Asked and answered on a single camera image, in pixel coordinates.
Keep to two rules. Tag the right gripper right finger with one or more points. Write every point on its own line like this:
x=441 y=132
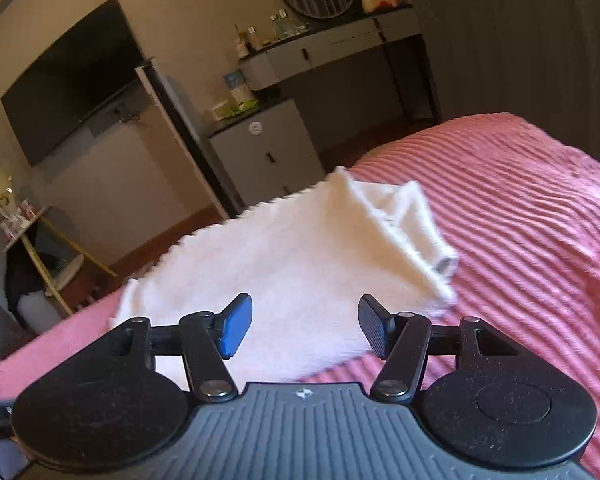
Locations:
x=399 y=340

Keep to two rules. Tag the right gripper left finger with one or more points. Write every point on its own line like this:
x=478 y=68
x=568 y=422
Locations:
x=208 y=340

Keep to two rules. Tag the white ribbed knit sweater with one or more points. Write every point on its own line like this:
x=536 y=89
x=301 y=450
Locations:
x=305 y=260

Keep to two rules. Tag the yellow legged side shelf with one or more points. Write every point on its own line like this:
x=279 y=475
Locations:
x=41 y=257

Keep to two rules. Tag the white waste bin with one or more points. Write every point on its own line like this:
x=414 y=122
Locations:
x=39 y=314

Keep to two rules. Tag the pink ribbed plush bedspread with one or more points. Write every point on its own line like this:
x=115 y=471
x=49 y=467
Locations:
x=523 y=211

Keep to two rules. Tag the grey drawer nightstand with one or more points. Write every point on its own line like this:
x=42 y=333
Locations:
x=269 y=154

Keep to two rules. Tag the wrapped flower bouquet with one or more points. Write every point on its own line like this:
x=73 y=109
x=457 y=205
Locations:
x=2 y=199

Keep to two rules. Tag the grey vanity desk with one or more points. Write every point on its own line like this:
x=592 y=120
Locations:
x=351 y=76

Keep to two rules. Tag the black wall television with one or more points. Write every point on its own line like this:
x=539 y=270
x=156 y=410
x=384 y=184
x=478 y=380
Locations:
x=82 y=71

